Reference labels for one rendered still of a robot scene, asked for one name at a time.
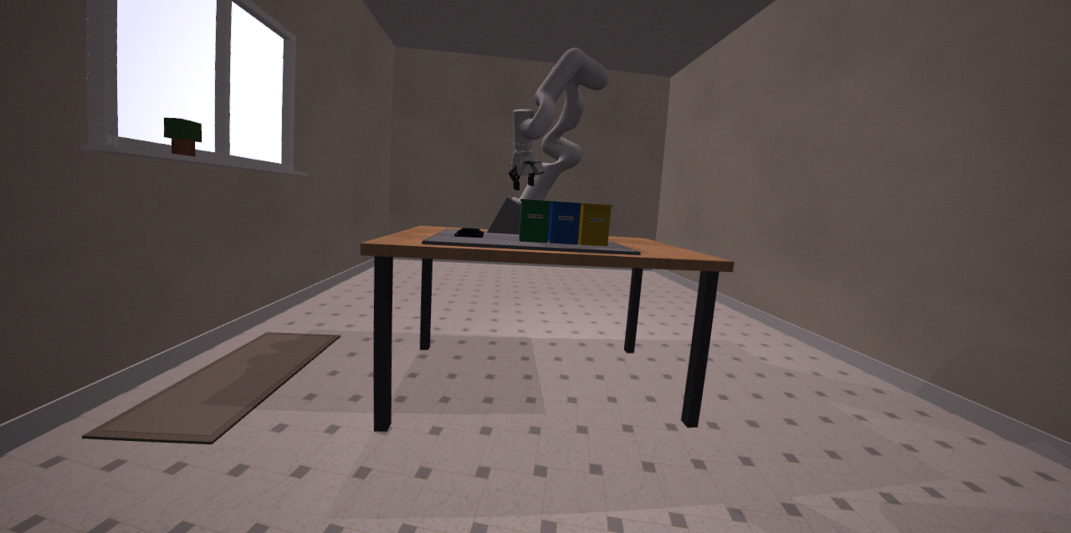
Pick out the blue bin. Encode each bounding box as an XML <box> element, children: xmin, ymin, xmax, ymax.
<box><xmin>548</xmin><ymin>201</ymin><xmax>582</xmax><ymax>244</ymax></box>

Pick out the yellow open-top bin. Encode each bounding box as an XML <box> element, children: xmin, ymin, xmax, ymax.
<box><xmin>578</xmin><ymin>203</ymin><xmax>612</xmax><ymax>246</ymax></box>

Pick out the green bin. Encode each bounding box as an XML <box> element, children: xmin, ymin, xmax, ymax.
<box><xmin>519</xmin><ymin>199</ymin><xmax>550</xmax><ymax>243</ymax></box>

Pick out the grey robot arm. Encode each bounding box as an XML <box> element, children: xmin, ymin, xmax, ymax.
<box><xmin>513</xmin><ymin>48</ymin><xmax>608</xmax><ymax>204</ymax></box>

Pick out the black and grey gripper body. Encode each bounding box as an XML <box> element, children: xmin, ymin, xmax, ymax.
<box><xmin>512</xmin><ymin>150</ymin><xmax>536</xmax><ymax>176</ymax></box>

